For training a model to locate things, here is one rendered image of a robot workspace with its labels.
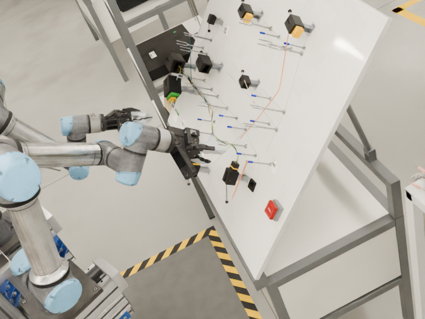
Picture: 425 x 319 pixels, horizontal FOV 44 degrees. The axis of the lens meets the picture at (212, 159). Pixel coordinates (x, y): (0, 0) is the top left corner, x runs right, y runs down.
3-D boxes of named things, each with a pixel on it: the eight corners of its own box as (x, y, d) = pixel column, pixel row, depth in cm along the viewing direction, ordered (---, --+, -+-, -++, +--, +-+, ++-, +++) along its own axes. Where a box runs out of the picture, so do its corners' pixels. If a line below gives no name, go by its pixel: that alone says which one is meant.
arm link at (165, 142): (162, 144, 164) (148, 155, 170) (174, 147, 167) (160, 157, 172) (159, 123, 167) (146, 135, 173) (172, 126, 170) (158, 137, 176)
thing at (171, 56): (190, 49, 269) (164, 43, 263) (200, 64, 256) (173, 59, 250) (186, 61, 273) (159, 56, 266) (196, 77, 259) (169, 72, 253)
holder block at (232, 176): (230, 180, 210) (221, 179, 208) (234, 168, 208) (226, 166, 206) (234, 185, 206) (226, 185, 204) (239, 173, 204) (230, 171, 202)
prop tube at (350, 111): (369, 158, 203) (343, 105, 183) (365, 154, 205) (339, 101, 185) (376, 153, 202) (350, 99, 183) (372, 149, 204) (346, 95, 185)
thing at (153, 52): (149, 84, 282) (145, 73, 278) (134, 57, 309) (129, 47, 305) (205, 57, 284) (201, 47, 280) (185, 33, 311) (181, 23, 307)
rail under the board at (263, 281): (257, 291, 201) (252, 281, 197) (170, 131, 291) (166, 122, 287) (269, 285, 201) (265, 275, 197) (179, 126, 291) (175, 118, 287)
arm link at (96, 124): (89, 130, 214) (87, 110, 211) (100, 129, 215) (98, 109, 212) (92, 135, 207) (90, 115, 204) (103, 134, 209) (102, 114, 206)
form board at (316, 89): (170, 121, 287) (167, 121, 286) (238, -73, 241) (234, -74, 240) (258, 280, 197) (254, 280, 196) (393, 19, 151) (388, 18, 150)
